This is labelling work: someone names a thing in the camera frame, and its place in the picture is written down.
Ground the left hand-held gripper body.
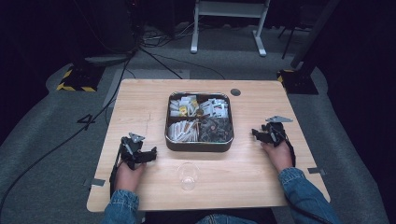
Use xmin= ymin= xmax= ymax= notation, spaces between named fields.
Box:
xmin=119 ymin=132 xmax=147 ymax=171

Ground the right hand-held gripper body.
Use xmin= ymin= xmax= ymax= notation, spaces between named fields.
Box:
xmin=264 ymin=115 xmax=294 ymax=148

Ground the pile of dark packets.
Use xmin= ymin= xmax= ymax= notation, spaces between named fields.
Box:
xmin=199 ymin=117 xmax=233 ymax=144

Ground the clear plastic cup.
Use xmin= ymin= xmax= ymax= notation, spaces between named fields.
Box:
xmin=176 ymin=161 xmax=201 ymax=192

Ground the dark compartment box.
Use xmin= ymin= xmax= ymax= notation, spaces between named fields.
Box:
xmin=163 ymin=91 xmax=235 ymax=153

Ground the person's right hand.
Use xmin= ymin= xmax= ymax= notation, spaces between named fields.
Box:
xmin=260 ymin=139 xmax=295 ymax=175

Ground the person's left hand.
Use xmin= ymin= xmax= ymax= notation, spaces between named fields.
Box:
xmin=113 ymin=161 xmax=148 ymax=194

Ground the row of long white sachets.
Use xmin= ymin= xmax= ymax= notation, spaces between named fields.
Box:
xmin=166 ymin=119 xmax=201 ymax=143

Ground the grey tape piece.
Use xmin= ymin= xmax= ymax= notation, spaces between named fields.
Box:
xmin=306 ymin=166 xmax=327 ymax=176
xmin=83 ymin=177 xmax=106 ymax=188

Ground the pile of white red packets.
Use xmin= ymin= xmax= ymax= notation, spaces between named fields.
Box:
xmin=199 ymin=97 xmax=230 ymax=119

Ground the black striped stand base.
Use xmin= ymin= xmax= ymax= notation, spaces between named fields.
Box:
xmin=276 ymin=68 xmax=319 ymax=95
xmin=56 ymin=63 xmax=106 ymax=93

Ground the pile of white yellow packets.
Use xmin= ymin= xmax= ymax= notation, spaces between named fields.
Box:
xmin=169 ymin=95 xmax=201 ymax=118

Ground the person's denim lap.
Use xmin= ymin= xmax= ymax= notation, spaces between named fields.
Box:
xmin=195 ymin=213 xmax=260 ymax=224

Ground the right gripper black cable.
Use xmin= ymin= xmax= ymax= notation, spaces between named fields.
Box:
xmin=274 ymin=122 xmax=334 ymax=224

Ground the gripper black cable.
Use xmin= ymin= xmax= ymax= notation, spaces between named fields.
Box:
xmin=108 ymin=143 xmax=126 ymax=199
xmin=274 ymin=122 xmax=334 ymax=224

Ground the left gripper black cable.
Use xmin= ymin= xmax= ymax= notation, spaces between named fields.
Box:
xmin=108 ymin=143 xmax=126 ymax=199

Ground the long black floor cable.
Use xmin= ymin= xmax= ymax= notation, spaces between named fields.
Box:
xmin=0 ymin=46 xmax=140 ymax=218

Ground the grey metal post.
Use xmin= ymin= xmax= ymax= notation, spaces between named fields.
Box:
xmin=290 ymin=0 xmax=342 ymax=70

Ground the white desk frame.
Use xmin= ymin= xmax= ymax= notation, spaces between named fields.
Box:
xmin=190 ymin=0 xmax=272 ymax=58

